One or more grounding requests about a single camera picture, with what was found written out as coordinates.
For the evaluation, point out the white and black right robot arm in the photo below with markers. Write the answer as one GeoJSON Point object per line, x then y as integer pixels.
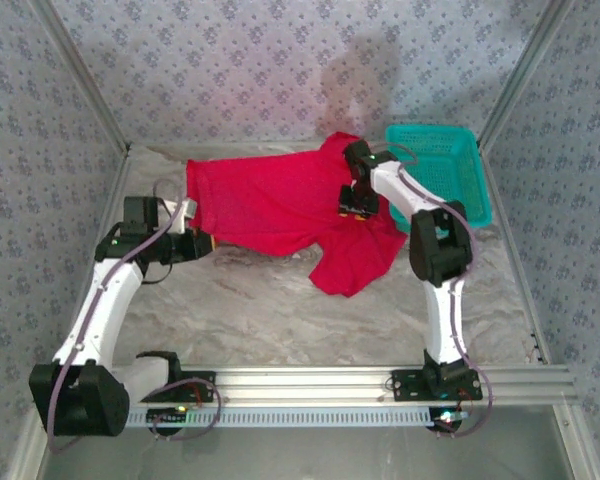
{"type": "Point", "coordinates": [440, 240]}

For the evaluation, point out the red t-shirt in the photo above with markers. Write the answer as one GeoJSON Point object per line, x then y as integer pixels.
{"type": "Point", "coordinates": [270, 200]}

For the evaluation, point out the teal plastic basket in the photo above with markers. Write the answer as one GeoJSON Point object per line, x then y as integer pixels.
{"type": "Point", "coordinates": [445, 175]}

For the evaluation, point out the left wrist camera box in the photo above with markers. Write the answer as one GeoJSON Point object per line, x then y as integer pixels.
{"type": "Point", "coordinates": [180, 215]}

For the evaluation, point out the aluminium frame post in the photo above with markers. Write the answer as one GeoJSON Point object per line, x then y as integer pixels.
{"type": "Point", "coordinates": [83, 75]}
{"type": "Point", "coordinates": [524, 75]}

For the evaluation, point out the aluminium frame leg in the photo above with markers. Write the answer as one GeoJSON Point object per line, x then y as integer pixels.
{"type": "Point", "coordinates": [577, 445]}
{"type": "Point", "coordinates": [25, 460]}

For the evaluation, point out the aluminium mounting rail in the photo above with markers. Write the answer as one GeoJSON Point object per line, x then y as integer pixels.
{"type": "Point", "coordinates": [305, 385]}

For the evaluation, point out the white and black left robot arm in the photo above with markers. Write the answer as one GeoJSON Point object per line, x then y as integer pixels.
{"type": "Point", "coordinates": [80, 400]}

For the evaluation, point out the aluminium table side rail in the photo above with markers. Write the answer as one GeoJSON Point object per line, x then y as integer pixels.
{"type": "Point", "coordinates": [116, 185]}
{"type": "Point", "coordinates": [509, 240]}

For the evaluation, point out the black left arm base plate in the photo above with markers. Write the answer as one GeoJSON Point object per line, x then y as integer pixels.
{"type": "Point", "coordinates": [195, 376]}

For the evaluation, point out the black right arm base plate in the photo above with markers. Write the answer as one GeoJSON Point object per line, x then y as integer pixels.
{"type": "Point", "coordinates": [407, 392]}

